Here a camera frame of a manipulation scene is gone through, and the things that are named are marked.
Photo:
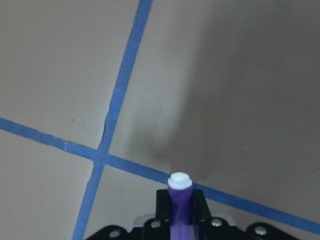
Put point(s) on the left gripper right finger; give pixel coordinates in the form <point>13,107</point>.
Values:
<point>199,208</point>

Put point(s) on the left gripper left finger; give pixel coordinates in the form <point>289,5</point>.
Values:
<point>163,206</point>

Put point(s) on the purple highlighter pen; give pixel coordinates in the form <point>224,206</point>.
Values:
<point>180,192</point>

